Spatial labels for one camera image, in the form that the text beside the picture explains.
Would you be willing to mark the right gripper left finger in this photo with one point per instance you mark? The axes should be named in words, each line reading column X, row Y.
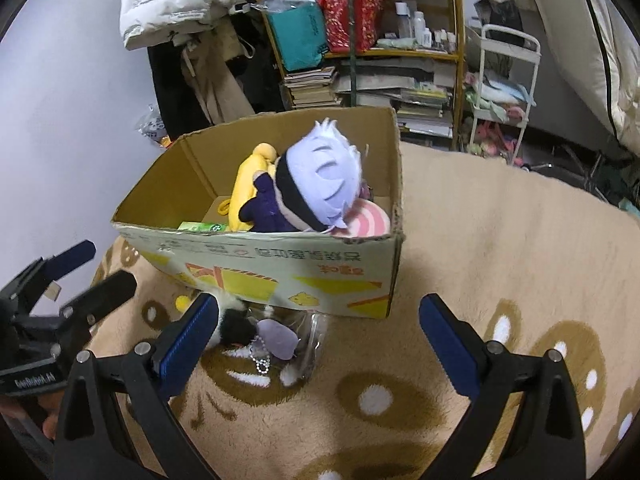
column 92, row 440

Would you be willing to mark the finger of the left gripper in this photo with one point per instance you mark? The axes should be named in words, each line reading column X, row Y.
column 89, row 308
column 26, row 288

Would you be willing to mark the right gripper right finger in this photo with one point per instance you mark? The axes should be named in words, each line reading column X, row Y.
column 546, row 440

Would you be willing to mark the white fluffy pompom plush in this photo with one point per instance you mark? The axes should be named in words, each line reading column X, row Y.
column 261, row 350

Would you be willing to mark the green tissue pack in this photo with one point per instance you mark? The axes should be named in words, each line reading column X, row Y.
column 206, row 227

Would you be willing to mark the yellow dog plush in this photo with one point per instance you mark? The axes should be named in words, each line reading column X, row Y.
column 263, row 159

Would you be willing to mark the white-haired blindfolded doll plush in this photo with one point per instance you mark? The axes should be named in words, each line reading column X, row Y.
column 316, row 183

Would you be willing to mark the pink swirl roll plush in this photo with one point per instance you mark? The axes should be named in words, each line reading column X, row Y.
column 365, row 219

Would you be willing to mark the pink animal plush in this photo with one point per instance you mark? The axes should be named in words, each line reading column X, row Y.
column 365, row 191

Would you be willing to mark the person's left hand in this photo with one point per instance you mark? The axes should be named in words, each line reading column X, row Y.
column 51, row 403

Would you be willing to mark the beige patterned blanket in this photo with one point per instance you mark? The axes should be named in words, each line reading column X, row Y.
column 522, row 264

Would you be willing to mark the plastic bag of snacks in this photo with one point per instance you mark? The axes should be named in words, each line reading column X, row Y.
column 151, row 126

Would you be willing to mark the printed cardboard box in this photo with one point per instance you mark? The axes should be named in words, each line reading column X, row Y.
column 193, row 180

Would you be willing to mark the beige trench coat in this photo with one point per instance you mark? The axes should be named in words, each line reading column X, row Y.
column 204, row 65

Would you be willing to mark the stack of books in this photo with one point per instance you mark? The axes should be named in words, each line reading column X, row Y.
column 313, row 88

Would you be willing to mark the white rolling cart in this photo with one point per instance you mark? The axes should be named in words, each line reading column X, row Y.
column 500, row 105

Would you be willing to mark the teal shopping bag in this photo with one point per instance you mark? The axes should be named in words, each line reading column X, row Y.
column 299, row 30

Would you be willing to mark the wooden shelf unit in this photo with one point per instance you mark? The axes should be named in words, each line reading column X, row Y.
column 404, row 54

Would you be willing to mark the cream reclining chair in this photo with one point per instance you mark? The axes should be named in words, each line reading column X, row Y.
column 598, row 56

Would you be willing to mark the red patterned gift bag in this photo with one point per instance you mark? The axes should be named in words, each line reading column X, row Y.
column 363, row 17

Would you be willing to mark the green pole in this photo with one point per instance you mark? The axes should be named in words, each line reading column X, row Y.
column 352, row 53

